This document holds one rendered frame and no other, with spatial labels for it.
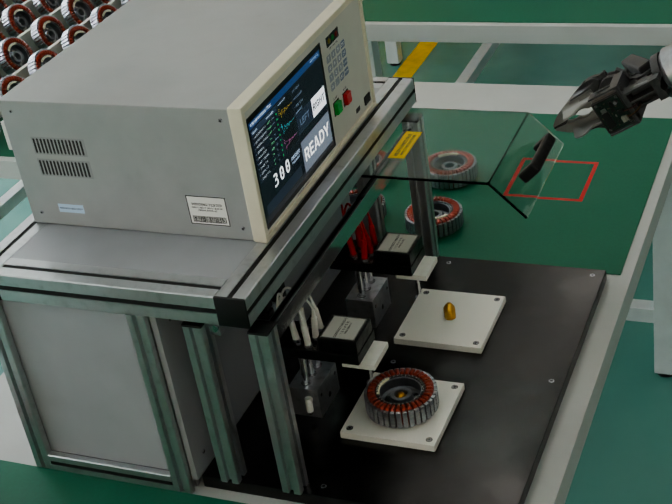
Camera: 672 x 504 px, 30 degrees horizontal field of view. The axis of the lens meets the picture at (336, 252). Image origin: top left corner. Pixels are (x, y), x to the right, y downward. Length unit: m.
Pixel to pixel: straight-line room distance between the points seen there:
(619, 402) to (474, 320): 1.11
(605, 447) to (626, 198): 0.77
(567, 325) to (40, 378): 0.84
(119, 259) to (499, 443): 0.61
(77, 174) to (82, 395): 0.33
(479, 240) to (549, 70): 2.56
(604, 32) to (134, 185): 1.74
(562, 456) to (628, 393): 1.32
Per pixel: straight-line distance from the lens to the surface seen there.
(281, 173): 1.73
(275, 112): 1.71
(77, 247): 1.81
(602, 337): 2.07
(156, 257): 1.73
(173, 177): 1.72
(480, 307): 2.10
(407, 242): 2.03
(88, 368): 1.84
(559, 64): 4.90
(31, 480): 2.01
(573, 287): 2.16
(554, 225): 2.37
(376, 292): 2.10
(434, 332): 2.05
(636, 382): 3.19
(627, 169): 2.55
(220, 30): 1.90
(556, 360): 1.99
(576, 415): 1.92
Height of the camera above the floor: 1.97
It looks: 31 degrees down
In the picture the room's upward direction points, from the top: 10 degrees counter-clockwise
